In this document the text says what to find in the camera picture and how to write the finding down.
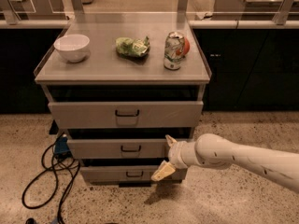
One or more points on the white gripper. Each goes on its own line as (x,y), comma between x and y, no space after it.
(175,155)

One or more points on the grey drawer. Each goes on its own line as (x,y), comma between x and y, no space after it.
(118,148)
(118,174)
(93,115)

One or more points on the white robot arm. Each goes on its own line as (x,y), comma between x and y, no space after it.
(213,151)

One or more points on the grey bottom drawer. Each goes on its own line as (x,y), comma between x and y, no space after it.
(118,174)

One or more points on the grey drawer cabinet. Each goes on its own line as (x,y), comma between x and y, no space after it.
(107,76)

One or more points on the grey top drawer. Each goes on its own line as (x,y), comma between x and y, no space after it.
(93,115)

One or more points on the blue power box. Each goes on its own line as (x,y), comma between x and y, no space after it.
(60,146)

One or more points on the green crumpled chip bag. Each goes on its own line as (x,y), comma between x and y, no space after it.
(129,47)

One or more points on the orange fruit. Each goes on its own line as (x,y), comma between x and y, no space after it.
(186,46)

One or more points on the white bowl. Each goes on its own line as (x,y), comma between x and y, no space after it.
(73,48)

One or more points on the grey background counter right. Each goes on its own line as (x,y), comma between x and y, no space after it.
(245,10)

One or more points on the grey background table left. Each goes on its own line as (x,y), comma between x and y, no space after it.
(17,10)

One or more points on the white horizontal rail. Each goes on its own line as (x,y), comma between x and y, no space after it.
(204,24)

